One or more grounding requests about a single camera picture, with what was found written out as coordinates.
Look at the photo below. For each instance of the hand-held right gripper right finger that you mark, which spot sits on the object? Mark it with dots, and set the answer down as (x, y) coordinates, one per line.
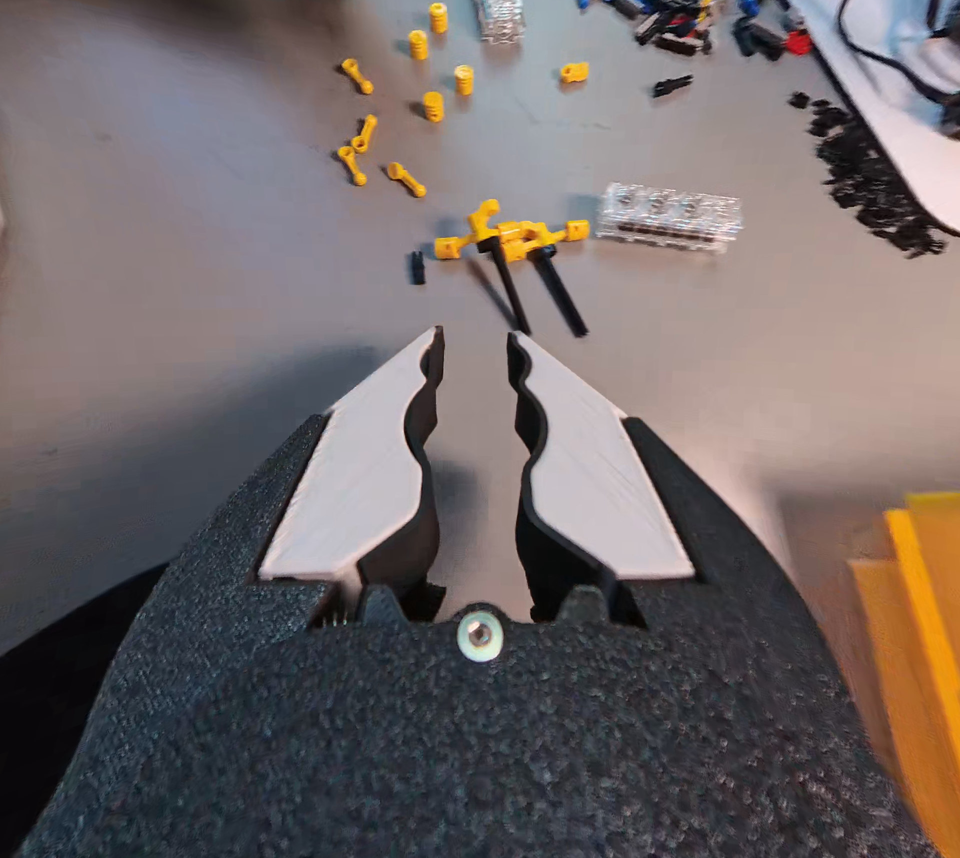
(600, 491)

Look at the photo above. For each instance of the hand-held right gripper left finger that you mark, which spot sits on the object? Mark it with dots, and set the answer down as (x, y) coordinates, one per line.
(352, 491)

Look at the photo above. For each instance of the yellow cam piece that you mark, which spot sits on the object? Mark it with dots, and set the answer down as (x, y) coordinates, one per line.
(357, 76)

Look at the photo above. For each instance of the yellow piston crank assembly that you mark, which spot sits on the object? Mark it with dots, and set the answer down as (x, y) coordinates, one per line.
(484, 217)
(540, 234)

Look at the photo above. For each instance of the yellow plastic bin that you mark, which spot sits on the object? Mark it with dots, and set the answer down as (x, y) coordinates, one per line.
(922, 648)

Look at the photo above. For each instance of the grey desk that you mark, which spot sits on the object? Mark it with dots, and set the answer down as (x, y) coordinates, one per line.
(187, 198)

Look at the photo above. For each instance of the yellow piston cylinder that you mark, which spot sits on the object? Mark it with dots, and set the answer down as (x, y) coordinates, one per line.
(464, 80)
(433, 106)
(439, 18)
(418, 45)

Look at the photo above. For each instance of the yellow crank connector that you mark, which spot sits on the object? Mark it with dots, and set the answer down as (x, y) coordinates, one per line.
(574, 72)

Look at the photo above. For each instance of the yellow connecting rod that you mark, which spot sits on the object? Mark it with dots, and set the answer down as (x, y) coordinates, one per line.
(351, 166)
(367, 127)
(407, 180)

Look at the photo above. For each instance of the short black pin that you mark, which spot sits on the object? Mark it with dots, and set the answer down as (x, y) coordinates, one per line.
(418, 267)

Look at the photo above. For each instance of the long black pin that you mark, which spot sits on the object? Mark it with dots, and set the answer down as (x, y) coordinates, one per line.
(673, 86)

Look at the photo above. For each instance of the pile of black clip pins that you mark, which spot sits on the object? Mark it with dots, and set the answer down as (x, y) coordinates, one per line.
(870, 183)

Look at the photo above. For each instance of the dark cloth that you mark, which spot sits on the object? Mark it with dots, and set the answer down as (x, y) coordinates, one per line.
(45, 760)

